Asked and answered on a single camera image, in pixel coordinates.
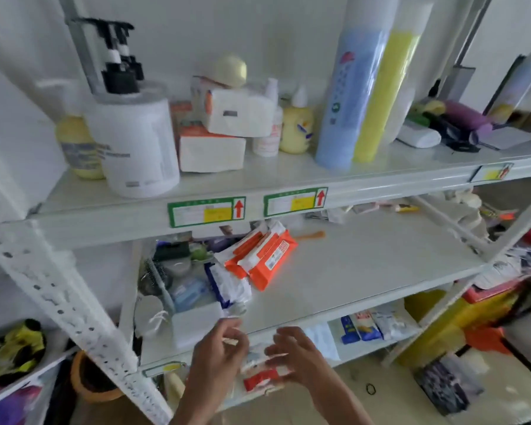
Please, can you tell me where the tall yellow wrapped roll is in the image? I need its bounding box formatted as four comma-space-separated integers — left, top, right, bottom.
353, 0, 435, 164

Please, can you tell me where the dark printed packet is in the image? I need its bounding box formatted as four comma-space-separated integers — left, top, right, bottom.
413, 352, 486, 416

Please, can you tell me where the person's left hand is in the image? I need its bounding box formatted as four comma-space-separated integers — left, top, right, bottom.
189, 318, 250, 395

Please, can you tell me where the yellow bottle with clear cap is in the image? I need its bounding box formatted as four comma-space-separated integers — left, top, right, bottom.
37, 79, 106, 180

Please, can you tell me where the person's left forearm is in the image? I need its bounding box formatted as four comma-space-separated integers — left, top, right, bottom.
170, 385, 232, 425

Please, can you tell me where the red and white packet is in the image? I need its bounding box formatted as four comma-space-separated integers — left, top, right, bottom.
240, 344, 293, 394

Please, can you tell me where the person's right hand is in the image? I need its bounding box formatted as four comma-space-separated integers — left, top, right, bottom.
265, 326, 342, 401

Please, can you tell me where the white flat paper pack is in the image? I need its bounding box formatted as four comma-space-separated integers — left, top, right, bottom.
478, 126, 531, 151

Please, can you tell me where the small white bottle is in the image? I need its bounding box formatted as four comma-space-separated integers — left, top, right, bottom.
253, 78, 284, 158

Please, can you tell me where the white paper sheet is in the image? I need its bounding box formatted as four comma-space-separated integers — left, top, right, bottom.
304, 322, 341, 362

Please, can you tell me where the yellow plastic bin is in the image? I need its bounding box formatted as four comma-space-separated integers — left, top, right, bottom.
397, 289, 519, 369

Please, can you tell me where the yellow green item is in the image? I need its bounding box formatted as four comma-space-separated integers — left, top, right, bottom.
409, 99, 447, 127

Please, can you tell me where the small blue packet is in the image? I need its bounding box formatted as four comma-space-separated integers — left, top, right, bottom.
340, 315, 362, 345

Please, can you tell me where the white tissue pack orange top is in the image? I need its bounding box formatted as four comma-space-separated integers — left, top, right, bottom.
172, 102, 248, 173

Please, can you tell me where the tall pale spray can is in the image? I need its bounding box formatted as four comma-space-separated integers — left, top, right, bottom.
486, 40, 531, 127

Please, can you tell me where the white flat box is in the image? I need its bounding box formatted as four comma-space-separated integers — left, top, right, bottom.
396, 120, 442, 149

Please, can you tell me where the tall blue wrapped roll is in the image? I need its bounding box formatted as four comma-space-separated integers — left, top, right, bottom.
314, 0, 400, 170

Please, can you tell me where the blue and white pack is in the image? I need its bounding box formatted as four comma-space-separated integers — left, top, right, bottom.
204, 262, 252, 311

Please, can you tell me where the green framed shelf label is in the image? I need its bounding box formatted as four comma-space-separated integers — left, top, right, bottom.
142, 361, 188, 378
263, 187, 329, 218
470, 162, 514, 183
168, 196, 247, 229

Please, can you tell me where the cream round ball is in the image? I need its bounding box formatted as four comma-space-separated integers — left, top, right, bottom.
210, 55, 248, 89

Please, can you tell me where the red rimmed tray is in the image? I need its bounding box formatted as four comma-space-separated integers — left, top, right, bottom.
462, 278, 528, 304

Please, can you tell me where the white plastic packet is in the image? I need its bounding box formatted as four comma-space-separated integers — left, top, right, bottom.
371, 303, 421, 341

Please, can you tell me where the white cardboard box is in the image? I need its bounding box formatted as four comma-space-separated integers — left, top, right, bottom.
171, 301, 226, 350

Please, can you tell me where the brown plastic basin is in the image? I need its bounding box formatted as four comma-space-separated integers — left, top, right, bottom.
70, 350, 125, 403

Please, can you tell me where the yellow lotion bottle white cap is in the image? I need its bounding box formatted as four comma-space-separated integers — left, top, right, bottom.
279, 86, 315, 155

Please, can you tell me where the blue and white packet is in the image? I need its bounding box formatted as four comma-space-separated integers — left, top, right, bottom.
351, 310, 384, 341

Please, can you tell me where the orange plastic item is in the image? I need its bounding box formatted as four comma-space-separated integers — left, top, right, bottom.
464, 326, 512, 354

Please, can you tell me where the person's right forearm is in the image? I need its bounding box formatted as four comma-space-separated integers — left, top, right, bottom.
310, 376, 375, 425

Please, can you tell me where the black item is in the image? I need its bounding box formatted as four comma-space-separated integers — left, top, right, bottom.
429, 116, 481, 153

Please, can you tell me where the purple bag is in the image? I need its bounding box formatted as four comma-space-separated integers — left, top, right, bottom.
0, 384, 43, 425

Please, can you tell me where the large white pump bottle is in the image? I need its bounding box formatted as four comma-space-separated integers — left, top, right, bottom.
85, 17, 181, 199

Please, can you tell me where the orange wet wipes pack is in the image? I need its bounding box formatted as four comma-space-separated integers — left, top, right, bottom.
247, 230, 299, 292
224, 220, 288, 280

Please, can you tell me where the white metal shelf unit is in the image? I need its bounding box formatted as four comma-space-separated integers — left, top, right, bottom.
0, 0, 531, 425

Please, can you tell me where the yellow and black cloth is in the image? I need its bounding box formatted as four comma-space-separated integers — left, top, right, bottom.
0, 319, 47, 387

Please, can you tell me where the white tissue pack orange end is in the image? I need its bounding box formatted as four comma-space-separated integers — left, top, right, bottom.
191, 76, 276, 138

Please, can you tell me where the white plastic bottle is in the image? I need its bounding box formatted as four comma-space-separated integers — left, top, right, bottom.
382, 86, 416, 145

